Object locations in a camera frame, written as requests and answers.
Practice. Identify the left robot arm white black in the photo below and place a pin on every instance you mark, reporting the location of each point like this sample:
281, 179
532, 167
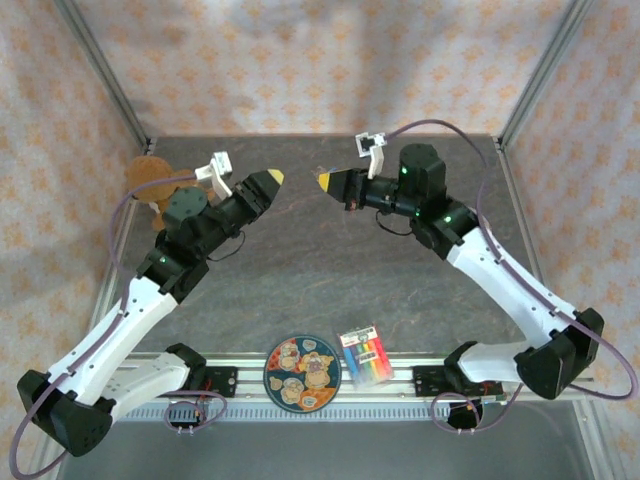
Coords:
115, 335

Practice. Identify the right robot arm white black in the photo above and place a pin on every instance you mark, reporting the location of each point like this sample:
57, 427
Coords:
505, 290

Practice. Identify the brown teddy bear plush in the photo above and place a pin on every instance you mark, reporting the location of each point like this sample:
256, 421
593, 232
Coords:
145, 172

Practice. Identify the orange patterned backdrop cloth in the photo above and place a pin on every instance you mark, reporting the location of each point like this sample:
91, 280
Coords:
320, 60

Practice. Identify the pack of coloured markers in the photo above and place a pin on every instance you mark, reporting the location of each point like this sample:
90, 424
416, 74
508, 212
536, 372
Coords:
367, 357

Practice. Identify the round cartoon bear coaster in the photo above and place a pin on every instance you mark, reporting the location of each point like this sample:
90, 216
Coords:
302, 372

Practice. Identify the silver aluminium frame post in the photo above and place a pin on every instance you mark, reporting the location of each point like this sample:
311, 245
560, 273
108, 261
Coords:
107, 75
544, 75

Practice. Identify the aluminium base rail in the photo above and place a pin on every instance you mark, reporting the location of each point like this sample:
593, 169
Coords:
250, 382

